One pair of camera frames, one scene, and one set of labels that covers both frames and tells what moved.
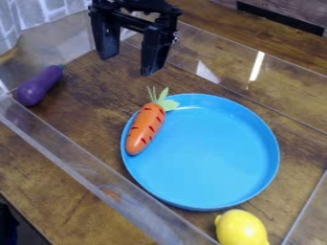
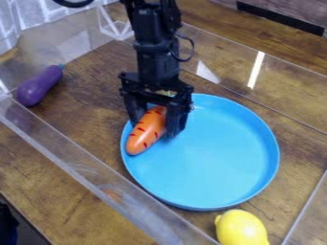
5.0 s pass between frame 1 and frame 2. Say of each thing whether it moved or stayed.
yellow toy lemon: stayed
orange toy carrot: stayed
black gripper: moved
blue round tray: stayed
